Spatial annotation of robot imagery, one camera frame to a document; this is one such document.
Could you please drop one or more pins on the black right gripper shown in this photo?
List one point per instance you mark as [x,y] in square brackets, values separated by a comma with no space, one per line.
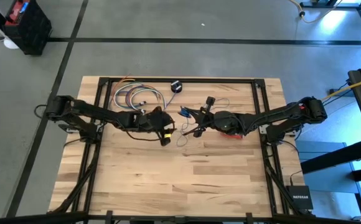
[210,100]

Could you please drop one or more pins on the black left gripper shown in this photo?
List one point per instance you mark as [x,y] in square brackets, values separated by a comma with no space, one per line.
[158,121]

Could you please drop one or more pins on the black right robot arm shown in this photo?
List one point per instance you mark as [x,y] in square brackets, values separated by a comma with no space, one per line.
[277,115]

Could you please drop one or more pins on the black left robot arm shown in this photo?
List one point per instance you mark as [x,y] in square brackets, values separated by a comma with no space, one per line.
[90,113]

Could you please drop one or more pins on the small round black reel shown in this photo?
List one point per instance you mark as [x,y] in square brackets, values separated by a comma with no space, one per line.
[176,87]

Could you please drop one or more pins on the red tape dispenser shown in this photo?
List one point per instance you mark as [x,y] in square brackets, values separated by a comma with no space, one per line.
[230,135]

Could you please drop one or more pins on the black rig crossbar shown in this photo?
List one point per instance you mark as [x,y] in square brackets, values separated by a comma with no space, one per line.
[43,218]

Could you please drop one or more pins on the black crate with red top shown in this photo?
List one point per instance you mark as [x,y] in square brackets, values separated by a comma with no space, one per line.
[31,34]

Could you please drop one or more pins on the white standing tower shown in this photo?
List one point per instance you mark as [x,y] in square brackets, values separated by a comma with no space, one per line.
[11,43]

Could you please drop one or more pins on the black stand base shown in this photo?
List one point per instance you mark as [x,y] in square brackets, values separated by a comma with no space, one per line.
[323,4]

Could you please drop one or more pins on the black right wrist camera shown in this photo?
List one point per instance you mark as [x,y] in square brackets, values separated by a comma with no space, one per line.
[207,119]

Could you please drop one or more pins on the black metal table frame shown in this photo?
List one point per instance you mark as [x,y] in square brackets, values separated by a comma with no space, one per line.
[230,80]

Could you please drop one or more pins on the black Netgear switch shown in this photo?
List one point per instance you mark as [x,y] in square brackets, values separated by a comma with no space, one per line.
[299,199]

